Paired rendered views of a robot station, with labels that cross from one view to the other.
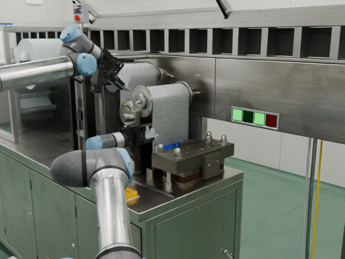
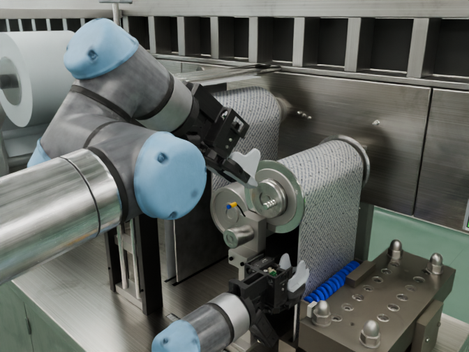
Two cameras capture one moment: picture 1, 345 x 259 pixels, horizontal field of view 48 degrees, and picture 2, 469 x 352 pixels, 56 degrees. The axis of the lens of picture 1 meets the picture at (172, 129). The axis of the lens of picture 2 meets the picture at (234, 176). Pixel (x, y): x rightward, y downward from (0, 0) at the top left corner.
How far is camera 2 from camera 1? 0.99 m
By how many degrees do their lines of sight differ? 7
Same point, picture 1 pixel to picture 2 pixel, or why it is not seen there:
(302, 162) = not seen: hidden behind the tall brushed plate
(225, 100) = (449, 184)
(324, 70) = not seen: outside the picture
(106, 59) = (204, 116)
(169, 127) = (326, 246)
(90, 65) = (184, 184)
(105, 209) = not seen: outside the picture
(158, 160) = (319, 341)
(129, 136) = (256, 299)
